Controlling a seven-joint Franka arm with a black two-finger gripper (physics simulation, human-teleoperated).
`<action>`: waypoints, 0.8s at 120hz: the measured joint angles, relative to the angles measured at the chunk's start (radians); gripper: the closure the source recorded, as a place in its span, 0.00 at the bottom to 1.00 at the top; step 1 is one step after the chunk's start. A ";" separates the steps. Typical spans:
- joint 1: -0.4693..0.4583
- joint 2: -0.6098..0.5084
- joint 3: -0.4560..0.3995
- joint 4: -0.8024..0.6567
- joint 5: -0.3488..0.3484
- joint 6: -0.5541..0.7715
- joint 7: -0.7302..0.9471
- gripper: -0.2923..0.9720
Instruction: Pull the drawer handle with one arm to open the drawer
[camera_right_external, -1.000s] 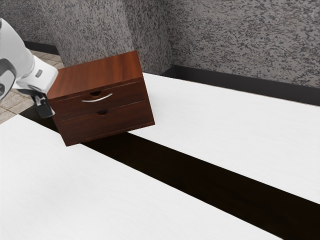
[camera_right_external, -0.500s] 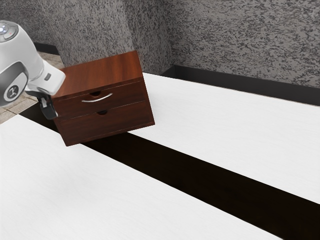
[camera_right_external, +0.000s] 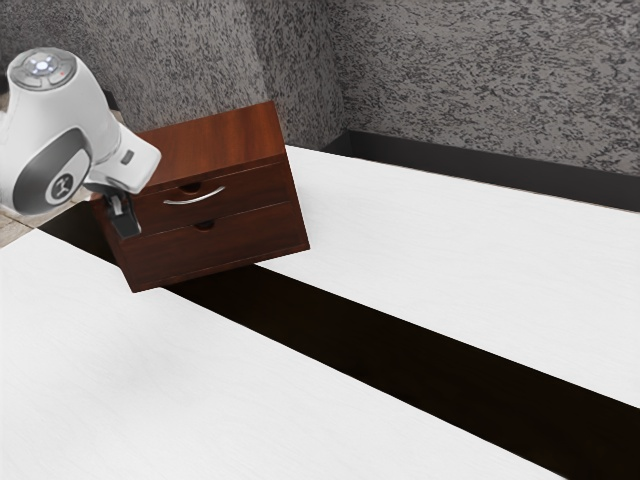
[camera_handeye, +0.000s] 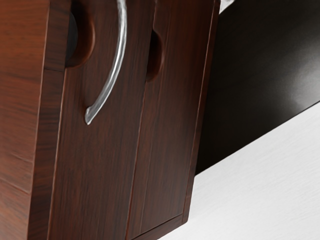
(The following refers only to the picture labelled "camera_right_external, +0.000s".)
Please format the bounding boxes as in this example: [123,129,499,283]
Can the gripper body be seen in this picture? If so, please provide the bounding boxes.
[82,180,134,205]

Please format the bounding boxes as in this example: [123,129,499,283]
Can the dark brown wooden drawer cabinet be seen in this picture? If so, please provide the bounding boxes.
[90,100,311,294]

